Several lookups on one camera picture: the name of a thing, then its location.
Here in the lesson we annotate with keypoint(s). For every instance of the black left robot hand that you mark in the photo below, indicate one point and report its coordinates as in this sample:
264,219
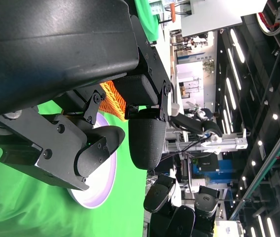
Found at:
56,49

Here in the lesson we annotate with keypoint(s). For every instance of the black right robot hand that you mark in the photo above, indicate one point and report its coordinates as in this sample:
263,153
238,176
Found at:
169,222

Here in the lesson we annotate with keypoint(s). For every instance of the black humanoid robot arm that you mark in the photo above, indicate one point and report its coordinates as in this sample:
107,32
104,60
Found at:
196,124

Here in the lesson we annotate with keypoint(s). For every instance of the lilac plate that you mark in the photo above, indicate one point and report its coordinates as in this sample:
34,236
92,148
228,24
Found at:
100,187

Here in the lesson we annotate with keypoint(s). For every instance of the orange wicker basket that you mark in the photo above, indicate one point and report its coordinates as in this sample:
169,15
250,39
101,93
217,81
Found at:
114,103

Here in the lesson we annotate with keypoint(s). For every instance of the green tablecloth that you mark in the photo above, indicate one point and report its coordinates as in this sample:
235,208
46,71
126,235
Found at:
31,202

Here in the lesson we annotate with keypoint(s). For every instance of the aluminium profile frame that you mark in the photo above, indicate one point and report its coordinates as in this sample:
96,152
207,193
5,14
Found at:
228,143

